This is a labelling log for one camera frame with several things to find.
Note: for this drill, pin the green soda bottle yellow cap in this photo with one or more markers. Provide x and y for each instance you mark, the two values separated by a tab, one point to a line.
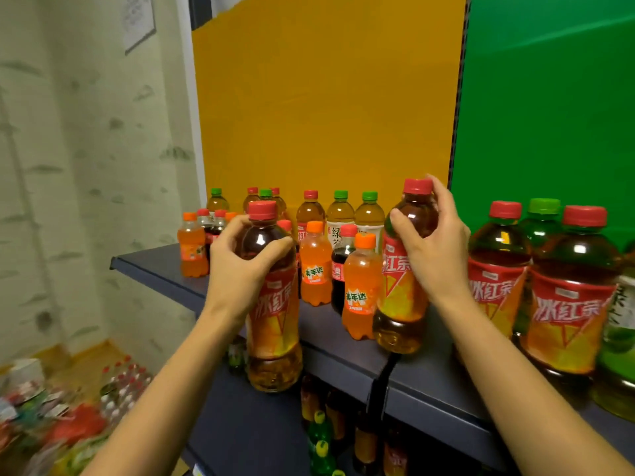
320	431
323	461

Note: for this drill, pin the person's left hand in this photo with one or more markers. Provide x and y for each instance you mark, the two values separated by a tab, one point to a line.
230	280

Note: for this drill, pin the small dark green bottle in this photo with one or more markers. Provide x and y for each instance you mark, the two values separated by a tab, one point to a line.
237	356

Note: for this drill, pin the green-capped green tea bottle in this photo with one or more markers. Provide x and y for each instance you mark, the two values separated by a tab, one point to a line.
620	381
217	203
369	218
266	193
340	215
543	227

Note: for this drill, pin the green shelf back panel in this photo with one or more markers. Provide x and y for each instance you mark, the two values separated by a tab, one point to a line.
545	118

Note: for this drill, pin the pile of colourful snack packets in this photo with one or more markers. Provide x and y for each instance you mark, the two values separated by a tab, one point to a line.
59	436

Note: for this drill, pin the red-capped iced tea bottle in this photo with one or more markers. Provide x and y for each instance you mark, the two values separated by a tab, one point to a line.
310	213
279	203
250	198
399	312
565	322
496	292
275	342

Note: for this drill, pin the person's left forearm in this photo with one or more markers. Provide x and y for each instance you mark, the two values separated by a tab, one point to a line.
163	406

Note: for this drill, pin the person's left thumb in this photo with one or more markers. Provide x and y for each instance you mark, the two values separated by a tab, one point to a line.
270	253

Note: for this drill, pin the dim iced tea bottle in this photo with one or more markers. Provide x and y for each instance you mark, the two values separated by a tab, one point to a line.
366	446
395	458
310	399
337	416

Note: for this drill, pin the dark grey metal shelf board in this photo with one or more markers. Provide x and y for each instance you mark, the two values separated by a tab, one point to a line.
436	381

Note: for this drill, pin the black perforated shelf upright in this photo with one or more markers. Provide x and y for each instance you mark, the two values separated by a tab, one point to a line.
459	94

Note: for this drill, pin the person's right thumb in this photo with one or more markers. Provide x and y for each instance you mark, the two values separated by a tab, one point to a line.
404	230

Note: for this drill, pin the pack of red-capped water bottles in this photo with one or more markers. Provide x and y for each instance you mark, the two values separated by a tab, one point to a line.
124	391

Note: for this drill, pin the yellow shelf back panel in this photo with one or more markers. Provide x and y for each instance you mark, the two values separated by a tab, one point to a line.
327	104

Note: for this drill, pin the black shelf bracket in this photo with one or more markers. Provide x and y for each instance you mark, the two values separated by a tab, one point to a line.
379	391

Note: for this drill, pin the white paper notice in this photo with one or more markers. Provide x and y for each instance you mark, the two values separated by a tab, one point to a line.
138	19

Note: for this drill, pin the person's right hand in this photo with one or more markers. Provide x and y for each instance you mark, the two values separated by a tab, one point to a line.
444	257

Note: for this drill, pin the orange soda bottle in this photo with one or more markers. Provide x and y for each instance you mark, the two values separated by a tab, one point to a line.
361	292
316	267
193	252
231	216

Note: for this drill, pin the small cola bottle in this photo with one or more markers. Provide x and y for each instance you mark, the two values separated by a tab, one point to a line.
219	220
204	220
339	272

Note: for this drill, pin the person's right forearm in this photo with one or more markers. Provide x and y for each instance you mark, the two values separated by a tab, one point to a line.
521	401

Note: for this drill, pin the dark grey shelf base board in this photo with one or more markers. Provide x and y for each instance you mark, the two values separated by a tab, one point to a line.
243	431

